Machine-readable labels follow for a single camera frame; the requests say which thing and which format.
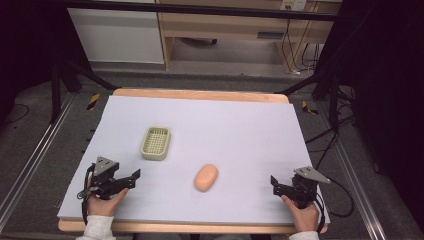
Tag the orange oval bread roll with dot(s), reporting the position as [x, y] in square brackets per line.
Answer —
[206, 178]

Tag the black curtain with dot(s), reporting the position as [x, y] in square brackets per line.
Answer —
[26, 50]
[390, 100]

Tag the pale lavender table sheet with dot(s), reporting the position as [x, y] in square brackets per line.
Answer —
[213, 133]

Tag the wooden table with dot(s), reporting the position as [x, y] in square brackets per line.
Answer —
[200, 95]

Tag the black metal stand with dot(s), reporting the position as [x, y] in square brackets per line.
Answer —
[333, 100]
[56, 90]

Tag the white power strip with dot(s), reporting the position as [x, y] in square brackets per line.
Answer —
[293, 4]

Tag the person's right hand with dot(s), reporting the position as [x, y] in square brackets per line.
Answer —
[303, 216]

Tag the white cabinet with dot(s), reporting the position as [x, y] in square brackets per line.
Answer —
[116, 36]

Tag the yellow black tape marker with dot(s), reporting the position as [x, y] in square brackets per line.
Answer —
[308, 108]
[93, 101]

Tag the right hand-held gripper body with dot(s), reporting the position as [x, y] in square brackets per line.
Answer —
[305, 186]

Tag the person's left hand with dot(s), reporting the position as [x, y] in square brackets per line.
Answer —
[105, 205]

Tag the black horizontal frame bar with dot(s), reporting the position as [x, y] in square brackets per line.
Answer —
[200, 9]

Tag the metal floor rail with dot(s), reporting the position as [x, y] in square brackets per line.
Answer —
[36, 150]
[356, 183]

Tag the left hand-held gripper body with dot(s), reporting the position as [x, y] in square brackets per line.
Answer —
[104, 181]

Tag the wooden desk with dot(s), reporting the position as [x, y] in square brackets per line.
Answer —
[220, 25]

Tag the pale green soap basket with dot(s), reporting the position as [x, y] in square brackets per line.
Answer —
[155, 143]

